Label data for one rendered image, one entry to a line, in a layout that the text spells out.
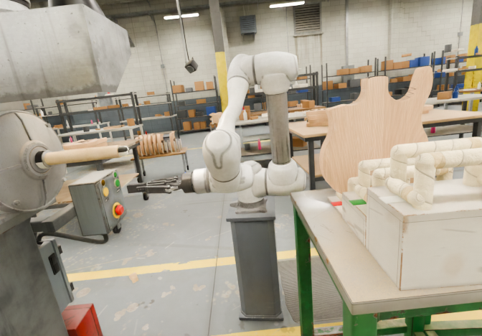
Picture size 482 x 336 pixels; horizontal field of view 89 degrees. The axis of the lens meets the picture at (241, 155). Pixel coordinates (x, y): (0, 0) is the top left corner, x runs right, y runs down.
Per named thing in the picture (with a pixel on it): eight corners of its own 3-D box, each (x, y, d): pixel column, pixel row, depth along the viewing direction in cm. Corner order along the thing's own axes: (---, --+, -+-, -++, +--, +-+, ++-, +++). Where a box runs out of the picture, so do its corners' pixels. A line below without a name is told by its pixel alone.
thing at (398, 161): (394, 194, 55) (396, 154, 53) (386, 189, 58) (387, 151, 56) (408, 193, 55) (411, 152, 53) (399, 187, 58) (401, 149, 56)
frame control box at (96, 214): (36, 265, 85) (11, 195, 79) (75, 231, 105) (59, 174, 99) (107, 258, 85) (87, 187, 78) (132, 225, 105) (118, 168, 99)
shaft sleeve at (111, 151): (51, 151, 63) (56, 162, 64) (42, 155, 60) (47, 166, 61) (121, 143, 63) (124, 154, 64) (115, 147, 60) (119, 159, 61)
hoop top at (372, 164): (360, 173, 71) (360, 162, 70) (356, 169, 74) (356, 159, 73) (431, 166, 70) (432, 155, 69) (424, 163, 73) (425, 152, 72)
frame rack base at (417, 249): (401, 293, 50) (405, 217, 46) (364, 248, 65) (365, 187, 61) (536, 281, 50) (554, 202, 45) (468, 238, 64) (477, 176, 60)
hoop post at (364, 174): (361, 198, 73) (361, 167, 70) (356, 194, 76) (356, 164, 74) (371, 197, 73) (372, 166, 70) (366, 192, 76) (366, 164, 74)
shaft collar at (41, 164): (44, 148, 63) (51, 164, 65) (31, 154, 59) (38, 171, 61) (52, 147, 63) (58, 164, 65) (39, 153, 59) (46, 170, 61)
